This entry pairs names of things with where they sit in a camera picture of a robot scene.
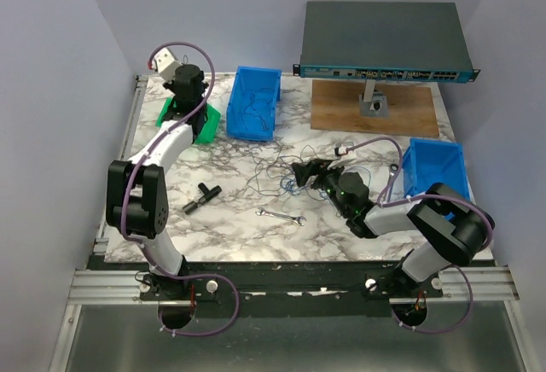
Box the grey metal switch stand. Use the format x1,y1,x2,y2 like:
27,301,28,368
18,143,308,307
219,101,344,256
358,80,389,119

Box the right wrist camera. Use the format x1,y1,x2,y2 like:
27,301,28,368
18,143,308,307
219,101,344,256
327,142,356,170

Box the brown wooden board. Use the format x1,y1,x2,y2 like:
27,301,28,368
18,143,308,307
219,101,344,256
311,79,439,138

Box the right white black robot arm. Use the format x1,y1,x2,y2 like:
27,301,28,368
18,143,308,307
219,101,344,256
291,159,495,297

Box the green plastic bin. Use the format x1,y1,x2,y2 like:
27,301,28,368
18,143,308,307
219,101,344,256
155,97,221,144

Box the black T-shaped tool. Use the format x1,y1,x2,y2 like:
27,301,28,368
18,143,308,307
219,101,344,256
183,183,222,215

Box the small open-end wrench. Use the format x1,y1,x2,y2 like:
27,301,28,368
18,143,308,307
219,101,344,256
255,207,306,226

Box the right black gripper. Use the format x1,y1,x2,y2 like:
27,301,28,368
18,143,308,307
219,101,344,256
292,159,349,217

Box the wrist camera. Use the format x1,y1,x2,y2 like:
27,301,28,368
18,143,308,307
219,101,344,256
148,48,182,83
327,142,356,170

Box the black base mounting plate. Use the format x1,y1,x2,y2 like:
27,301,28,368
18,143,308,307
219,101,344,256
84,260,443,318

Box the teal network switch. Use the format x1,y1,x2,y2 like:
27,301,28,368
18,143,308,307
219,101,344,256
293,2,480,84

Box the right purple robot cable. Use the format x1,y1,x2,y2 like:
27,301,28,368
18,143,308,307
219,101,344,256
340,136,496,334

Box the blue purple wires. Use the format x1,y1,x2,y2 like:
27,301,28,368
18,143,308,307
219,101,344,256
245,141,376,202

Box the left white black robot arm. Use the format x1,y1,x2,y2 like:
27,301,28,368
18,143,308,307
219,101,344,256
106,64,212,299

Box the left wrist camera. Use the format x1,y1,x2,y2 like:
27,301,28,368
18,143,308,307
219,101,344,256
148,48,182,83

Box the ratcheting combination wrench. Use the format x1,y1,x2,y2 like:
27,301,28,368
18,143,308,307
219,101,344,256
387,163,400,192

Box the aluminium frame rail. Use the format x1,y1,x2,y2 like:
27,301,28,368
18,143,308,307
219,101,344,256
68,267,520,305

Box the blue bin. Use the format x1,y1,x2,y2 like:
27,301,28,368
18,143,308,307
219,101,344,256
226,67,282,142
402,138,470,200

